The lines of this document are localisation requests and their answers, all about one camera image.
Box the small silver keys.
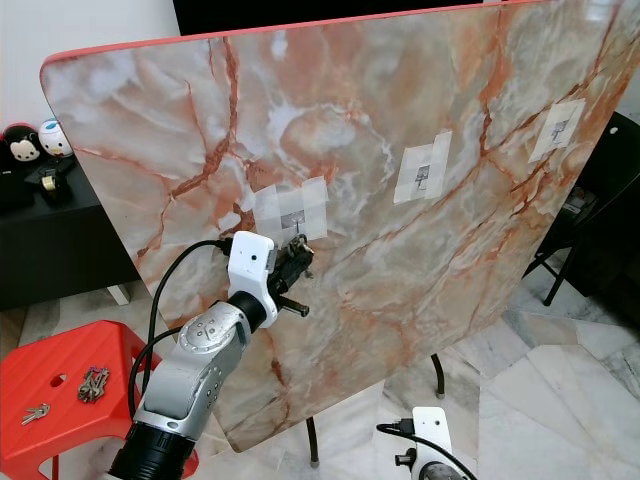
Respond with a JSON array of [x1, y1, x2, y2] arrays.
[[20, 402, 52, 427]]

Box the marble pattern folding table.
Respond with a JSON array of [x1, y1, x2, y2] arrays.
[[40, 0, 640, 469]]

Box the large colourful key bunch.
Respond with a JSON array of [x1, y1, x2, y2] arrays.
[[77, 367, 112, 404]]

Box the black tape dispenser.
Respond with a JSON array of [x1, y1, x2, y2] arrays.
[[28, 160, 74, 200]]

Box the white duck plush toy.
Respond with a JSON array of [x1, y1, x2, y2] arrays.
[[38, 119, 74, 160]]

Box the red plastic stool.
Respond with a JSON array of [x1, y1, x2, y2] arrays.
[[0, 320, 200, 480]]

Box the flat black box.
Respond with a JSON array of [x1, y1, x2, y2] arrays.
[[0, 170, 30, 207]]

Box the black mouse plush toy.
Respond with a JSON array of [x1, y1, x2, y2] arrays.
[[6, 125, 47, 167]]

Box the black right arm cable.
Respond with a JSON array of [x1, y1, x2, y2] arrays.
[[377, 422, 477, 480]]

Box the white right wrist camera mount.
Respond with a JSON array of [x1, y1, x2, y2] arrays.
[[410, 407, 454, 471]]

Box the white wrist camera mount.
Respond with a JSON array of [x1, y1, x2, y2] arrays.
[[225, 230, 277, 302], [410, 407, 454, 471]]

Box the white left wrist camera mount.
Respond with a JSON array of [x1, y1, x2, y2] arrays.
[[225, 230, 277, 302]]

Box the clear adhesive wall hook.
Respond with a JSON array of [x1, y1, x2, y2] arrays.
[[253, 178, 330, 242], [393, 133, 452, 205], [528, 98, 587, 162]]

